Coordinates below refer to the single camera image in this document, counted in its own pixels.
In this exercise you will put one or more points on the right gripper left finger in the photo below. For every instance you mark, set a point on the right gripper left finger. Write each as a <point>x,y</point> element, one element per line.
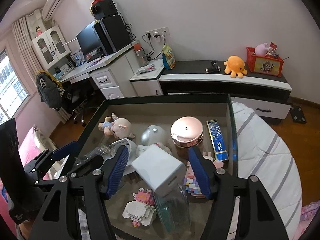
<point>93,189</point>

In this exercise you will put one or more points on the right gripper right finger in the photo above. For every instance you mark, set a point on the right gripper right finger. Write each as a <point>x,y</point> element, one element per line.
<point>258,216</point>

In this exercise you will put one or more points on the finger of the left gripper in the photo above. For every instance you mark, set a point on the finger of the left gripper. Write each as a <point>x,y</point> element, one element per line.
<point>45,160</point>
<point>86,166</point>

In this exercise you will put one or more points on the clear plastic bag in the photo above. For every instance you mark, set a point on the clear plastic bag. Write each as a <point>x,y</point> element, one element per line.
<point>95,153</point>

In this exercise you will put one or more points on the white astronaut figurine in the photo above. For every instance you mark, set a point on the white astronaut figurine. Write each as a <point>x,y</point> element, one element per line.
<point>153,135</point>

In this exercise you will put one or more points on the white charger cube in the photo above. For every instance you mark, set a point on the white charger cube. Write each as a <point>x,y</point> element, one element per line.
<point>160,170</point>

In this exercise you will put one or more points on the blue rectangular box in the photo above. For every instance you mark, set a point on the blue rectangular box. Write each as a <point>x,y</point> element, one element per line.
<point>217,140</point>

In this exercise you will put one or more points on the clear round floss container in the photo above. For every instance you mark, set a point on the clear round floss container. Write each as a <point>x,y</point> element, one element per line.
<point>173,210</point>

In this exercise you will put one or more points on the rose gold round jar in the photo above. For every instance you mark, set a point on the rose gold round jar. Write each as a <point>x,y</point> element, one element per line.
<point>187,131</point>

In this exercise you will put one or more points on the pink block figure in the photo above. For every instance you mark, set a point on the pink block figure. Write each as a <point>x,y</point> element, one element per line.
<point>142,209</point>

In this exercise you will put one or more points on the colourful block radio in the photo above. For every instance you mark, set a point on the colourful block radio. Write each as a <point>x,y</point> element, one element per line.
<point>191,185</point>

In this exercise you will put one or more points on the pink bed quilt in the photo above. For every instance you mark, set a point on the pink bed quilt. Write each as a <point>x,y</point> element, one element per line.
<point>308,212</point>

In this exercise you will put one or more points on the black office chair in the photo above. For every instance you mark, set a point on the black office chair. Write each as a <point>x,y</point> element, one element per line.
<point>75,100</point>

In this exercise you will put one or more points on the pink black storage box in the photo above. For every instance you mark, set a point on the pink black storage box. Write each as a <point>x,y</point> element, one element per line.
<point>162,111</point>

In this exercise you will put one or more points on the white desk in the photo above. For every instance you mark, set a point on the white desk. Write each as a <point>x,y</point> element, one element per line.
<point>111,74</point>

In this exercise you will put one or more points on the white glass cabinet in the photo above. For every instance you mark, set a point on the white glass cabinet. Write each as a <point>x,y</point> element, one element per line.
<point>50,47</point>

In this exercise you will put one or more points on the black bathroom scale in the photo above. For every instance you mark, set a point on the black bathroom scale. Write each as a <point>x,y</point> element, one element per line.
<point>297,114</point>

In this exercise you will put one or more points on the black computer monitor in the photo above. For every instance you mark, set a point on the black computer monitor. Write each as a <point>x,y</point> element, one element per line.
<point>89,41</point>

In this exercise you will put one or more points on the black white tv cabinet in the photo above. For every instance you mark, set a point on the black white tv cabinet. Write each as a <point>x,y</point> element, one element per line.
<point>267,95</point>

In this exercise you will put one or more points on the orange cap bottle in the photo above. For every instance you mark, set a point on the orange cap bottle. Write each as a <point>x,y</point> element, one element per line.
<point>141,56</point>

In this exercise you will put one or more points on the yellow snack bag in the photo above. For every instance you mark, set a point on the yellow snack bag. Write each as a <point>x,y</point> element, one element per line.
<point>168,57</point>

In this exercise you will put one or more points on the black computer tower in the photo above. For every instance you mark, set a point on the black computer tower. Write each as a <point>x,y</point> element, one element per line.
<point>113,35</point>

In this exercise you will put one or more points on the beige curtain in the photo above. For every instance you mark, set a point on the beige curtain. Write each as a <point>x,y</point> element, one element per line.
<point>23,37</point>

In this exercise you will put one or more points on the white air conditioner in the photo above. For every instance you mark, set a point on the white air conditioner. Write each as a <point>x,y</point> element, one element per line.
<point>49,9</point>

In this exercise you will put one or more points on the red toy crate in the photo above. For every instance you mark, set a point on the red toy crate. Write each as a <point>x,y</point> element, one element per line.
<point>264,64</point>

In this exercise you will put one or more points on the black speaker with red flag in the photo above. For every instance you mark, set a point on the black speaker with red flag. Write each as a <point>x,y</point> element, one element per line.
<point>103,8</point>

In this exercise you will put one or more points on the orange octopus plush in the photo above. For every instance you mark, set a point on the orange octopus plush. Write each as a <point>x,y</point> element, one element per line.
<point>235,67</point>

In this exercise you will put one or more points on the pink plush toy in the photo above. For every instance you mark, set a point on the pink plush toy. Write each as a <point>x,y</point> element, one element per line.
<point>262,49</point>

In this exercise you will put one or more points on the white wall socket strip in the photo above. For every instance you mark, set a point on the white wall socket strip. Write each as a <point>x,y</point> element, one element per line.
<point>163,31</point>

